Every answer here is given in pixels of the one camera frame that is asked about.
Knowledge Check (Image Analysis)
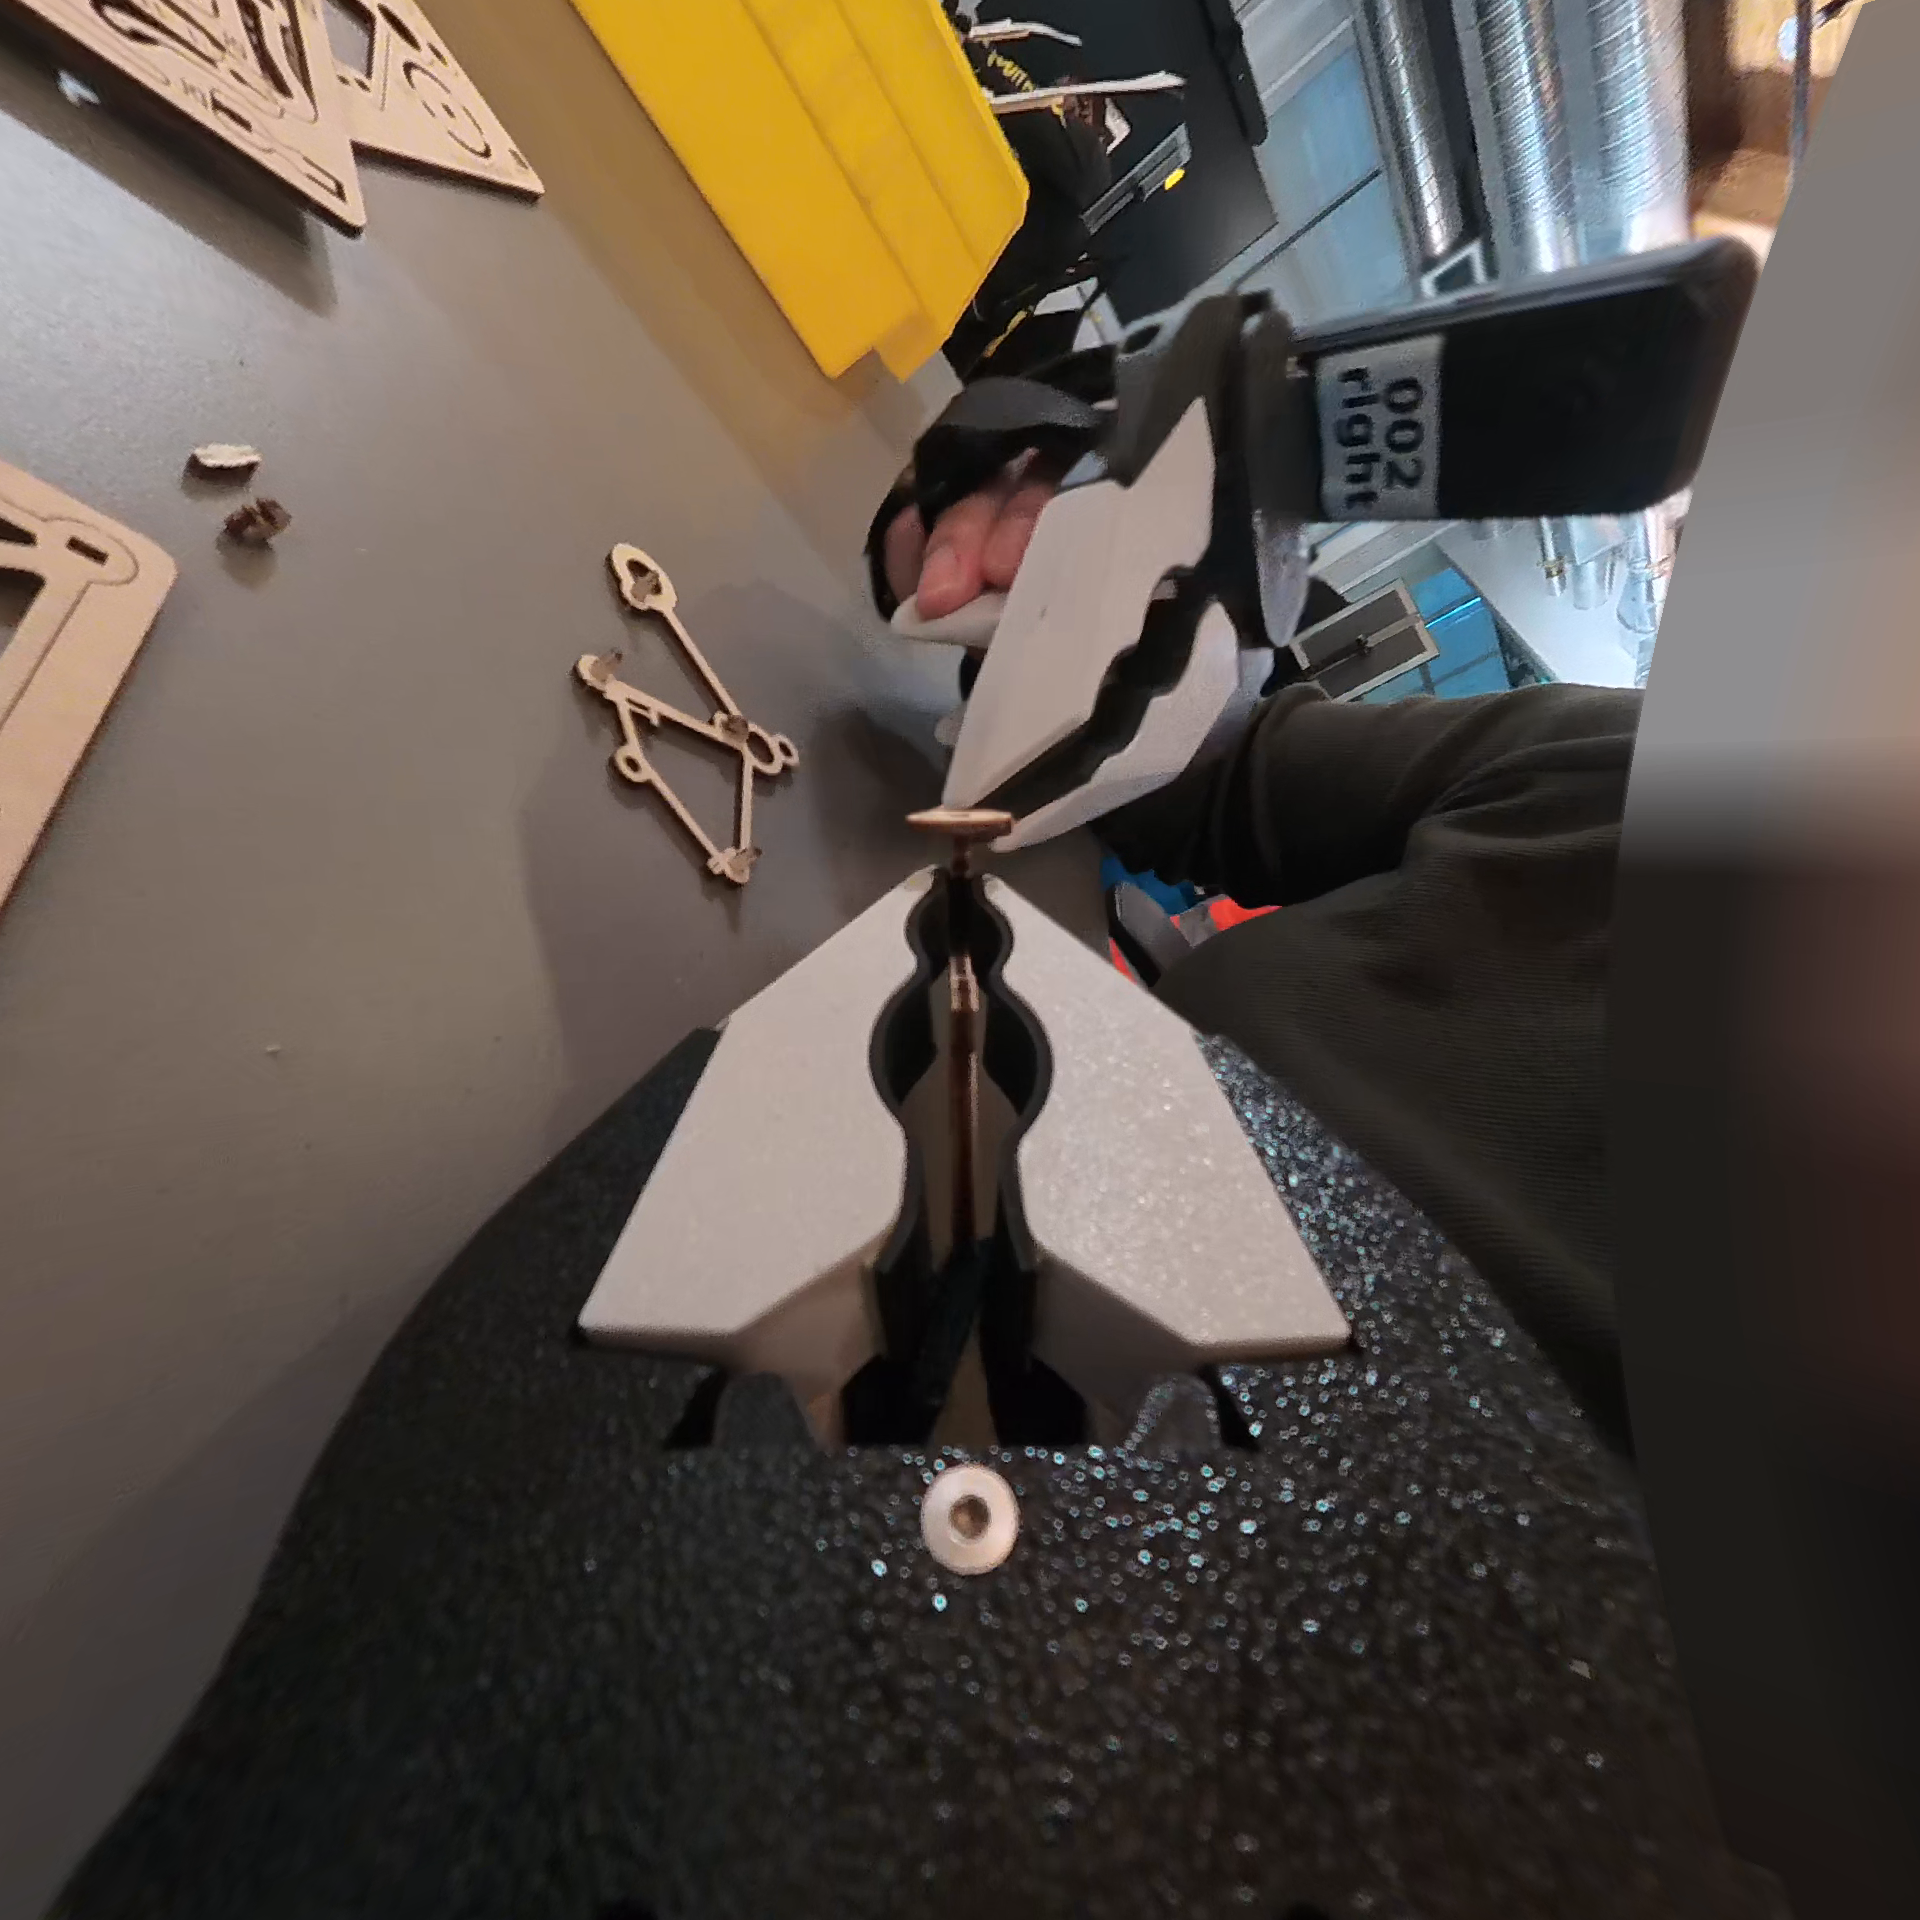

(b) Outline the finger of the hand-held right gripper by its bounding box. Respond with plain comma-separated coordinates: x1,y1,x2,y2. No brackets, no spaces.
990,600,1278,855
938,402,1221,817

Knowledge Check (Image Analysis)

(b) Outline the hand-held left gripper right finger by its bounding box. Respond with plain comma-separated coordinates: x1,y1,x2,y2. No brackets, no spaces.
974,873,1357,1451

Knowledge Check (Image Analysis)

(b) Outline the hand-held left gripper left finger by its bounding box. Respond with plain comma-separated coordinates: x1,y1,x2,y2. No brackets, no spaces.
575,870,951,1453

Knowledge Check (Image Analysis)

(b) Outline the long wooden model strut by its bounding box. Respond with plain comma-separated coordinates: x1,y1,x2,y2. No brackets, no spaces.
942,843,990,1249

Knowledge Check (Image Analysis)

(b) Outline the wooden bicycle frame assembly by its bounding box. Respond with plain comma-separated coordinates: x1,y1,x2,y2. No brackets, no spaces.
575,543,802,889

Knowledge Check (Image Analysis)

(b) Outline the person's right forearm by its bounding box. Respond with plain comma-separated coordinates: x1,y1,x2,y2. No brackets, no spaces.
1095,682,1640,1442

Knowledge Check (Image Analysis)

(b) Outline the wooden parts sheet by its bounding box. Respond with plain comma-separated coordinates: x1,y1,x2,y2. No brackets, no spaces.
0,456,180,911
0,0,548,239

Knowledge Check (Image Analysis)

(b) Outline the person's right hand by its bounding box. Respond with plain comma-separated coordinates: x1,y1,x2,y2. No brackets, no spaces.
865,375,1120,624

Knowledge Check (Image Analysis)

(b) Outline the orange plastic object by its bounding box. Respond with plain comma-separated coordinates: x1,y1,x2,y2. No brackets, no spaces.
1116,876,1285,979

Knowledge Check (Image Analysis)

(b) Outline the grey framed panel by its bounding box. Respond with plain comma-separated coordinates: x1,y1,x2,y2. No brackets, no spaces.
1290,583,1443,709

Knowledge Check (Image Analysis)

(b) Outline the yellow plastic bin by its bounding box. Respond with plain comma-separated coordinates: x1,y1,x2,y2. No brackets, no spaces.
571,0,1035,384

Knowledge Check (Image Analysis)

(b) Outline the large silver ventilation duct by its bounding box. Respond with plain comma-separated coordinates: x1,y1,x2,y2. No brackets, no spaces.
1476,0,1699,280

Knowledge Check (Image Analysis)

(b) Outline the medium silver ventilation duct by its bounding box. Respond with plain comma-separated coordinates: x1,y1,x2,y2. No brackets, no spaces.
1357,0,1481,289

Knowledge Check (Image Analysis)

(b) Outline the black wall screen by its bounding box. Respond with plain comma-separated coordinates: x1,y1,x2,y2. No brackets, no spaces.
1081,0,1285,325

